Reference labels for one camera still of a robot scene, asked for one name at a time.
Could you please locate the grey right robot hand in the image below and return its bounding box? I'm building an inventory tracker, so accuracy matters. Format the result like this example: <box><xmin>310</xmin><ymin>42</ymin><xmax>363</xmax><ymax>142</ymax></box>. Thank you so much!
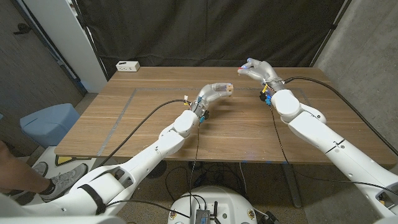
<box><xmin>237</xmin><ymin>58</ymin><xmax>285</xmax><ymax>95</ymax></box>

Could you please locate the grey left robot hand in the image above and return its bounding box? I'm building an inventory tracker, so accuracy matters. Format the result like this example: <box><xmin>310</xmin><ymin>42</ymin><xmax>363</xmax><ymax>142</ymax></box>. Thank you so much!
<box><xmin>190</xmin><ymin>82</ymin><xmax>233</xmax><ymax>116</ymax></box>

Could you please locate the large wooden board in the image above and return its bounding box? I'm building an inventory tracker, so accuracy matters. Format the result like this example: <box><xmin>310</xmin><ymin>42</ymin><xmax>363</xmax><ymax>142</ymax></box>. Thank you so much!
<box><xmin>98</xmin><ymin>87</ymin><xmax>351</xmax><ymax>156</ymax></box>

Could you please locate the black backdrop curtain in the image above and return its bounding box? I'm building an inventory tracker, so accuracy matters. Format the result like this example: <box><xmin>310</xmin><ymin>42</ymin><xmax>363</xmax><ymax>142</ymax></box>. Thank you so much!
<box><xmin>73</xmin><ymin>0</ymin><xmax>354</xmax><ymax>78</ymax></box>

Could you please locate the black backdrop stand pole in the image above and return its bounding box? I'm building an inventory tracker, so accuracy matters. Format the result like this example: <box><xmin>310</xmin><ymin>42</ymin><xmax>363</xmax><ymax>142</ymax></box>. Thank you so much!
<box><xmin>310</xmin><ymin>0</ymin><xmax>354</xmax><ymax>68</ymax></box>
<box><xmin>72</xmin><ymin>0</ymin><xmax>110</xmax><ymax>82</ymax></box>

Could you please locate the white power strip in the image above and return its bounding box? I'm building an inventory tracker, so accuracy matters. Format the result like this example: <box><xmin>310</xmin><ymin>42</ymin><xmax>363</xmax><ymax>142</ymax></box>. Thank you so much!
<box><xmin>115</xmin><ymin>60</ymin><xmax>141</xmax><ymax>73</ymax></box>

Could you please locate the round black floor grille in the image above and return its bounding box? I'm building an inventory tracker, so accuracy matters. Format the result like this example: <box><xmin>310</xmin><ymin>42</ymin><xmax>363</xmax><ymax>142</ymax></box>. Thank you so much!
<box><xmin>148</xmin><ymin>160</ymin><xmax>168</xmax><ymax>180</ymax></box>

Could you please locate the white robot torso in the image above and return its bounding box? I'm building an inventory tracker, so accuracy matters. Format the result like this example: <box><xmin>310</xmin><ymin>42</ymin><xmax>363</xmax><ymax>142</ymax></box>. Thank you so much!
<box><xmin>167</xmin><ymin>185</ymin><xmax>258</xmax><ymax>224</ymax></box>

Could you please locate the grey table leg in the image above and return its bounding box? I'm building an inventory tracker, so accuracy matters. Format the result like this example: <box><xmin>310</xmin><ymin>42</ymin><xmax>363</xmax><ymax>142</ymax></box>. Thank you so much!
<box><xmin>281</xmin><ymin>163</ymin><xmax>303</xmax><ymax>208</ymax></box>

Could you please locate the grey electronics module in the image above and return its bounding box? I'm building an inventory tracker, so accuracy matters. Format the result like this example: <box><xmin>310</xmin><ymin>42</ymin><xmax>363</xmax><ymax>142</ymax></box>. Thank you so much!
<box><xmin>195</xmin><ymin>208</ymin><xmax>211</xmax><ymax>224</ymax></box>

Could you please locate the black floor device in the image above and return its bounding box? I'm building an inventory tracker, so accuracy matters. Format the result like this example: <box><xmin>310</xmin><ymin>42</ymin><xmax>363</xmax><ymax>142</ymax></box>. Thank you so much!
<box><xmin>264</xmin><ymin>211</ymin><xmax>280</xmax><ymax>224</ymax></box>

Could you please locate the white cabinet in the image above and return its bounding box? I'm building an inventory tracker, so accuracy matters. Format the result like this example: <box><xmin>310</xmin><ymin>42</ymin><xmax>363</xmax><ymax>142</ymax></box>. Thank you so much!
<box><xmin>23</xmin><ymin>0</ymin><xmax>108</xmax><ymax>93</ymax></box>

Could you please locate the light blue stool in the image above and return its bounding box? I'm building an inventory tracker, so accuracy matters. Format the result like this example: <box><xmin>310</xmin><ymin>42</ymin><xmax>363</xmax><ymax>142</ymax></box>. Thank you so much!
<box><xmin>19</xmin><ymin>103</ymin><xmax>81</xmax><ymax>149</ymax></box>

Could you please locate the grey sneaker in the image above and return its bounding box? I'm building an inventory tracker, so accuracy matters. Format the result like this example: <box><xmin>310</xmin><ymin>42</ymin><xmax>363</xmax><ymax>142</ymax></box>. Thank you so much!
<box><xmin>39</xmin><ymin>163</ymin><xmax>89</xmax><ymax>203</ymax></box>
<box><xmin>30</xmin><ymin>161</ymin><xmax>50</xmax><ymax>178</ymax></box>

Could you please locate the person's bare leg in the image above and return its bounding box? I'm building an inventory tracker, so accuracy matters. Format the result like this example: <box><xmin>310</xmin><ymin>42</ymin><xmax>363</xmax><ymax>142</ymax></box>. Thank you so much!
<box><xmin>0</xmin><ymin>139</ymin><xmax>55</xmax><ymax>195</ymax></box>

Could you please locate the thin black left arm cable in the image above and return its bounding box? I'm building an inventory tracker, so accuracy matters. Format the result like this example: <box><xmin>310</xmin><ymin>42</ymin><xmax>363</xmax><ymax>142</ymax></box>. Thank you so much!
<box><xmin>104</xmin><ymin>121</ymin><xmax>201</xmax><ymax>219</ymax></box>

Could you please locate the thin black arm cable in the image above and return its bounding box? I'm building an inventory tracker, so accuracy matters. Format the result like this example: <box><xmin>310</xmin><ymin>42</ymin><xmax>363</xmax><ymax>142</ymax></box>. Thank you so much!
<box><xmin>269</xmin><ymin>105</ymin><xmax>398</xmax><ymax>189</ymax></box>
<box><xmin>104</xmin><ymin>121</ymin><xmax>201</xmax><ymax>219</ymax></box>

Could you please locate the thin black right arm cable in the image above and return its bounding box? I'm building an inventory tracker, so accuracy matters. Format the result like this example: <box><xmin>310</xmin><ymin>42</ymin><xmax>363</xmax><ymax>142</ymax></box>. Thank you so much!
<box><xmin>269</xmin><ymin>105</ymin><xmax>398</xmax><ymax>189</ymax></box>

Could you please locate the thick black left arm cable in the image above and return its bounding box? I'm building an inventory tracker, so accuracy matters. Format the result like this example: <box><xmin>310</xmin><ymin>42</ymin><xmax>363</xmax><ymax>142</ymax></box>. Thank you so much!
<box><xmin>98</xmin><ymin>98</ymin><xmax>192</xmax><ymax>169</ymax></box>

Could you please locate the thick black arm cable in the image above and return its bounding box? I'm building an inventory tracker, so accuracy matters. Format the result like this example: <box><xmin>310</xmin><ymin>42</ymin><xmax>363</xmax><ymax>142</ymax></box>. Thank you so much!
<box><xmin>283</xmin><ymin>76</ymin><xmax>398</xmax><ymax>156</ymax></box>
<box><xmin>98</xmin><ymin>98</ymin><xmax>192</xmax><ymax>169</ymax></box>

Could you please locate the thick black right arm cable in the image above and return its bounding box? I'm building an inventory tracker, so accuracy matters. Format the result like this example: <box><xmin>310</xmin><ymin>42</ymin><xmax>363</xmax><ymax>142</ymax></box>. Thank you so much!
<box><xmin>283</xmin><ymin>76</ymin><xmax>398</xmax><ymax>156</ymax></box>

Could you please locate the white floor cable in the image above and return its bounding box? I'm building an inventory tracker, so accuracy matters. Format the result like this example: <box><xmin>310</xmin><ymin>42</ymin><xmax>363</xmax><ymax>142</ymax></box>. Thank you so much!
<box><xmin>238</xmin><ymin>161</ymin><xmax>249</xmax><ymax>197</ymax></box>

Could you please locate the black floor cable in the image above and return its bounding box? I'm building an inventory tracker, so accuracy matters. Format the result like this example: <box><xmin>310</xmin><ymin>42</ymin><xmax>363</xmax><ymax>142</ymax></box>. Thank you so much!
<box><xmin>164</xmin><ymin>166</ymin><xmax>190</xmax><ymax>203</ymax></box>

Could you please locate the dark wall rail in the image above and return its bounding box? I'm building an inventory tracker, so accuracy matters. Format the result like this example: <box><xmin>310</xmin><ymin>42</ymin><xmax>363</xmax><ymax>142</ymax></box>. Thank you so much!
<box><xmin>11</xmin><ymin>0</ymin><xmax>88</xmax><ymax>94</ymax></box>

